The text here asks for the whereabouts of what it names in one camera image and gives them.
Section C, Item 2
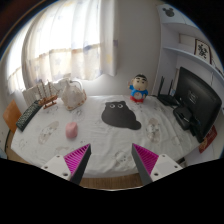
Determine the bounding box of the black keyboard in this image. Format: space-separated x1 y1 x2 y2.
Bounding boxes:
15 100 44 132

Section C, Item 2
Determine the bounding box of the orange wooden chair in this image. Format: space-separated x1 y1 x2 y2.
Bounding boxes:
2 99 23 134

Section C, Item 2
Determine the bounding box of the white printed tablecloth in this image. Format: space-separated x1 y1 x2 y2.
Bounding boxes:
10 94 201 178

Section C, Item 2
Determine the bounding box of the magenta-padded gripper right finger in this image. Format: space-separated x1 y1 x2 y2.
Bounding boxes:
131 143 184 186

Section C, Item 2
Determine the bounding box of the large white conch shell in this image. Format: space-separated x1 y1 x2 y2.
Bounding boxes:
60 78 88 111

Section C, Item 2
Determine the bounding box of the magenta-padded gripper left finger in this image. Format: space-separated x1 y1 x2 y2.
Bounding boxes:
41 143 92 186

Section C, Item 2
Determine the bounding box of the small black box device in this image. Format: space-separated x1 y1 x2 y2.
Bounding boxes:
172 105 194 131

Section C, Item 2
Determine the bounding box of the wooden model sailing ship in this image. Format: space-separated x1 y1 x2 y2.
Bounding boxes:
35 79 59 110

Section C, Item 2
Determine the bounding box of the red paper packet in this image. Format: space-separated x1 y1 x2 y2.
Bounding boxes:
198 125 218 154

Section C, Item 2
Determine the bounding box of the black monitor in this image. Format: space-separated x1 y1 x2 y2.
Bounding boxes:
173 66 223 144

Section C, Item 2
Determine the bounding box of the black cat-shaped mouse pad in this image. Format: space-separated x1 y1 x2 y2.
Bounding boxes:
100 100 142 131

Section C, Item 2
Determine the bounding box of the cartoon boy figurine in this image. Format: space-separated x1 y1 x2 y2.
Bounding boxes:
128 73 150 104

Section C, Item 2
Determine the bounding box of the white star-print curtain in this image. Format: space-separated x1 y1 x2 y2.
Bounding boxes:
6 0 120 94

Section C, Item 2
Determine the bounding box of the pink computer mouse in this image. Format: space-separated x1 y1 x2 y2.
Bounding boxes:
65 121 79 139

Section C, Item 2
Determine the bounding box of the white wall shelf unit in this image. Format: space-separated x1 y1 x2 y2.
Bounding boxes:
156 3 224 88

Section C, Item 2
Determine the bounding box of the black router with antennas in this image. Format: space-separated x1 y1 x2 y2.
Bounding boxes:
156 75 179 107

